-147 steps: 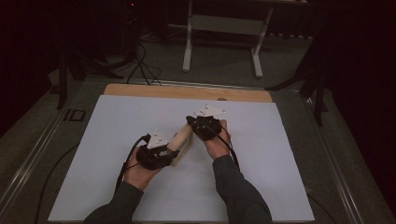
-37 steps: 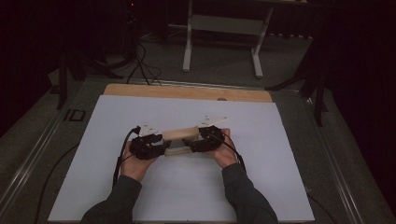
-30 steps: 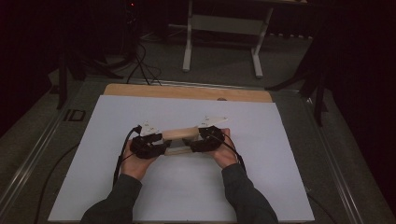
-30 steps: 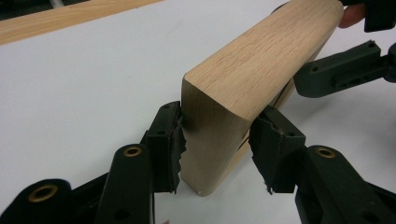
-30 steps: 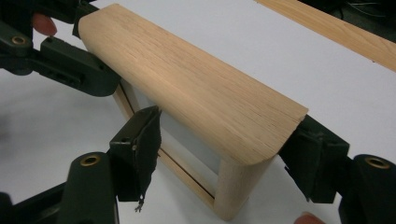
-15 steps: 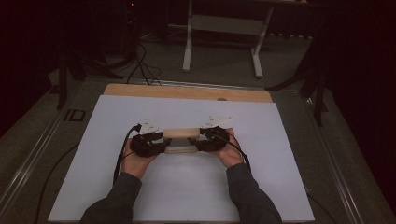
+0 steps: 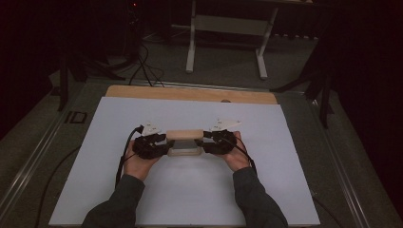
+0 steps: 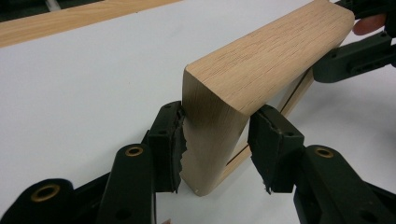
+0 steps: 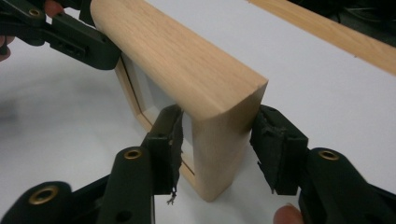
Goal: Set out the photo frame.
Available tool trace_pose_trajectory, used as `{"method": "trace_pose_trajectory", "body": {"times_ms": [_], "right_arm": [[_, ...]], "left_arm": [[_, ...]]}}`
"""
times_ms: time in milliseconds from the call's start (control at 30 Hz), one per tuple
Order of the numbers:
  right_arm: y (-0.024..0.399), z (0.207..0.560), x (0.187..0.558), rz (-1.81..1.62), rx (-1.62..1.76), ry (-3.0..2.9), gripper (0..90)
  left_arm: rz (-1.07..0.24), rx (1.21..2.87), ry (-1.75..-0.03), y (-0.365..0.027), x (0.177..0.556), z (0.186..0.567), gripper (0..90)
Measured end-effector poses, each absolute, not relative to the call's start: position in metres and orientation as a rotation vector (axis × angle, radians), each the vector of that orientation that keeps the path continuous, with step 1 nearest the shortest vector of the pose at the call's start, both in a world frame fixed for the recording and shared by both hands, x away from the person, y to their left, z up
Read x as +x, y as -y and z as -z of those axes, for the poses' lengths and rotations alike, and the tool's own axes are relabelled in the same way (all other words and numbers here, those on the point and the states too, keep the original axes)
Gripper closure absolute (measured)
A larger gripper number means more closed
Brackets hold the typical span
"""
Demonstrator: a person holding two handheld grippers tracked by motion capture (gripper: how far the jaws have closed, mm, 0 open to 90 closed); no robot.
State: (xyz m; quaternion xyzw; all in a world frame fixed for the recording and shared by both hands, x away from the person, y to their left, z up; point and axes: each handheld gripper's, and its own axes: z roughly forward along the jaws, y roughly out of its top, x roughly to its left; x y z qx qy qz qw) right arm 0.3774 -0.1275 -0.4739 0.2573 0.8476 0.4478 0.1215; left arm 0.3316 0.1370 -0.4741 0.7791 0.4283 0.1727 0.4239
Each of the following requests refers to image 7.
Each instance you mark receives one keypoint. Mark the person's left hand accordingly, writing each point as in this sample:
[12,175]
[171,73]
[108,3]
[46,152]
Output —
[139,166]

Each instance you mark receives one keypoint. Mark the metal floor rail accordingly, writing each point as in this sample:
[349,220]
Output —
[342,164]
[28,167]

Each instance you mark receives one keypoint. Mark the wooden board piece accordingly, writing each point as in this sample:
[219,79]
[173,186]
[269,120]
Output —
[184,142]

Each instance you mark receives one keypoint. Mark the white table mat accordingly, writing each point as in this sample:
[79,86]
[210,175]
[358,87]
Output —
[126,110]

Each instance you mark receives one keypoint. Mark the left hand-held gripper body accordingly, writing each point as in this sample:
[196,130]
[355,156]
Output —
[149,144]

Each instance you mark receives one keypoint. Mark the black floor socket box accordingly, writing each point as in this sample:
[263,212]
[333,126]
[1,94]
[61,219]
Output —
[76,117]

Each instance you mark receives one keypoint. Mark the person's right hand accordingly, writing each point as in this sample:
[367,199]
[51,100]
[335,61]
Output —
[237,158]

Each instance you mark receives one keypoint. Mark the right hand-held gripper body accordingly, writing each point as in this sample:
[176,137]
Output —
[223,139]

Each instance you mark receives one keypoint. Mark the white metal desk frame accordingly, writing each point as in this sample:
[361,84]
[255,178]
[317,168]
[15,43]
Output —
[228,25]

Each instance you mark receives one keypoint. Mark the black tripod stand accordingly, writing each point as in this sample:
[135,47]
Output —
[323,95]

